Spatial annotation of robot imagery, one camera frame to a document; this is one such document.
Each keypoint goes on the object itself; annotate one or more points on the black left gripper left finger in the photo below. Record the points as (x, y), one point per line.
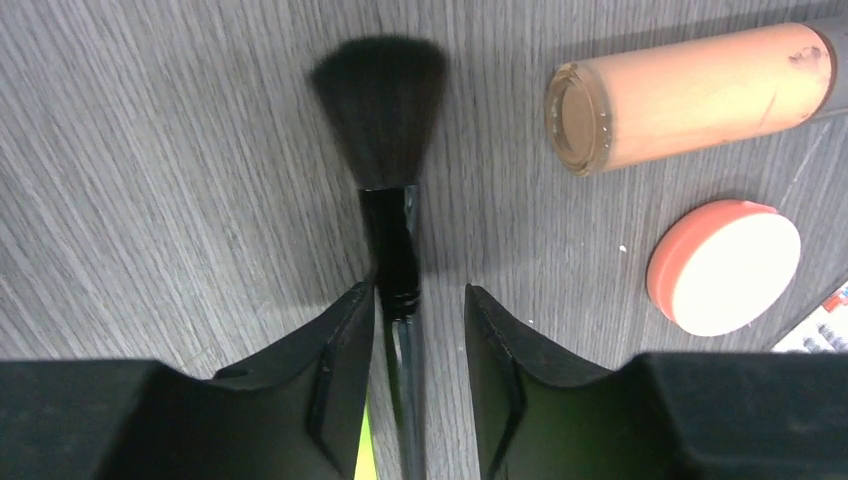
(292, 410)

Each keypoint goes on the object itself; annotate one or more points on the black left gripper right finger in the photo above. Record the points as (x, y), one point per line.
(543, 412)

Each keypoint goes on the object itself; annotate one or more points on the green rectangular block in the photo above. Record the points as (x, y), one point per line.
(366, 468)

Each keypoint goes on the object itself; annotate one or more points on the clear false lashes pack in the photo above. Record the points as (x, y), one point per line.
(824, 330)

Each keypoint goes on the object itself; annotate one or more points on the tan foundation bottle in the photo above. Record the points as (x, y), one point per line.
(624, 109)

